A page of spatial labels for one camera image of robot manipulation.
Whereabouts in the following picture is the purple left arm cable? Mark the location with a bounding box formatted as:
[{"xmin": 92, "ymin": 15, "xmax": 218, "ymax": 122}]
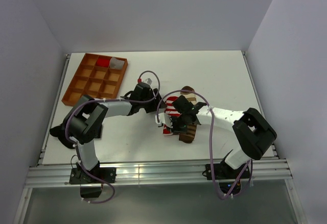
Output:
[{"xmin": 65, "ymin": 70, "xmax": 161, "ymax": 204}]

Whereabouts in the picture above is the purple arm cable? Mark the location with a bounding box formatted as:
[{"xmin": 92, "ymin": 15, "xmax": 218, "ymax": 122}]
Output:
[
  {"xmin": 65, "ymin": 70, "xmax": 161, "ymax": 204},
  {"xmin": 154, "ymin": 89, "xmax": 253, "ymax": 201}
]

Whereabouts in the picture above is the aluminium front rail frame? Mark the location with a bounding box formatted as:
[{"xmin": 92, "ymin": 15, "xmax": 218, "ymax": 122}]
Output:
[{"xmin": 24, "ymin": 158, "xmax": 292, "ymax": 188}]

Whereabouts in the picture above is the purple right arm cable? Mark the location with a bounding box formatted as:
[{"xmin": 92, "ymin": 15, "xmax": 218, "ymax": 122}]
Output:
[{"xmin": 154, "ymin": 89, "xmax": 253, "ymax": 201}]

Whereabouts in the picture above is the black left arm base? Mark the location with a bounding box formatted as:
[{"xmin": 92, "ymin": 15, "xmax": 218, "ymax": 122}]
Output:
[{"xmin": 69, "ymin": 167, "xmax": 117, "ymax": 200}]

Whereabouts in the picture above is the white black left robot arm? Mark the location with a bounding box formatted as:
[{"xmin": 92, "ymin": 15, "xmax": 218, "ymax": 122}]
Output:
[{"xmin": 50, "ymin": 82, "xmax": 167, "ymax": 183}]

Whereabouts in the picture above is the rolled red sock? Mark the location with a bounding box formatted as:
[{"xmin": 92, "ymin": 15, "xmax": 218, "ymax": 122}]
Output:
[{"xmin": 96, "ymin": 57, "xmax": 111, "ymax": 68}]

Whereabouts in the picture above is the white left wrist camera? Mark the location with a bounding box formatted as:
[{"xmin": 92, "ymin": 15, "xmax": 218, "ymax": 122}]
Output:
[{"xmin": 142, "ymin": 78, "xmax": 152, "ymax": 86}]

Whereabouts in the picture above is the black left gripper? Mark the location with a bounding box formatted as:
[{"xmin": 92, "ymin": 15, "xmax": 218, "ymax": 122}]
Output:
[{"xmin": 139, "ymin": 88, "xmax": 166, "ymax": 114}]

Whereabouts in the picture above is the red white striped sock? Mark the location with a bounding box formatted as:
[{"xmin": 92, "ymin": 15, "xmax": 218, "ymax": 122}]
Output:
[{"xmin": 162, "ymin": 96, "xmax": 180, "ymax": 136}]

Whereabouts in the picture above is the brown beige striped sock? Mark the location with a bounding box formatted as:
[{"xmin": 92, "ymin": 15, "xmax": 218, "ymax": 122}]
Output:
[{"xmin": 179, "ymin": 86, "xmax": 197, "ymax": 143}]

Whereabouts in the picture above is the brown wooden compartment tray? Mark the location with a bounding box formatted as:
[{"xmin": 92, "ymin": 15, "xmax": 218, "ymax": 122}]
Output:
[{"xmin": 62, "ymin": 53, "xmax": 128, "ymax": 106}]

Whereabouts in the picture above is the rolled grey sock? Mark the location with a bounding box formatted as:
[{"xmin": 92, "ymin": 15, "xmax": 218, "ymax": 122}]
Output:
[{"xmin": 109, "ymin": 57, "xmax": 125, "ymax": 70}]

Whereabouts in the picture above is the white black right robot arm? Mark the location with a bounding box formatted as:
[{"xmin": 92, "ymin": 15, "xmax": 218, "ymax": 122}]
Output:
[{"xmin": 171, "ymin": 95, "xmax": 277, "ymax": 178}]

